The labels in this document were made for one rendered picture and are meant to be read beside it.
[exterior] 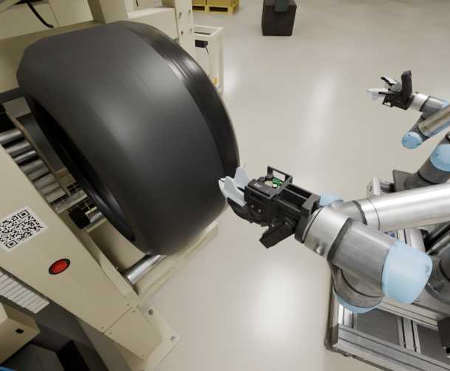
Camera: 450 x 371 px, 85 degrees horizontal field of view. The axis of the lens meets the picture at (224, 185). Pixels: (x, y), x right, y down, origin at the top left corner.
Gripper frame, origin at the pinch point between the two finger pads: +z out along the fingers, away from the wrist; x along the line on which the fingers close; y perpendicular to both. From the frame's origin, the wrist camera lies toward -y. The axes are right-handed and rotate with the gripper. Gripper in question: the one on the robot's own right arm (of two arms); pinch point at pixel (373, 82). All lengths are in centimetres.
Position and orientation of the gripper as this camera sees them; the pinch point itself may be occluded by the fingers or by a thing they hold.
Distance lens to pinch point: 153.5
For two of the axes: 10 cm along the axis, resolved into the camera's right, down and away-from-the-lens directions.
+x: 7.2, -5.9, 3.6
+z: -6.9, -5.3, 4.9
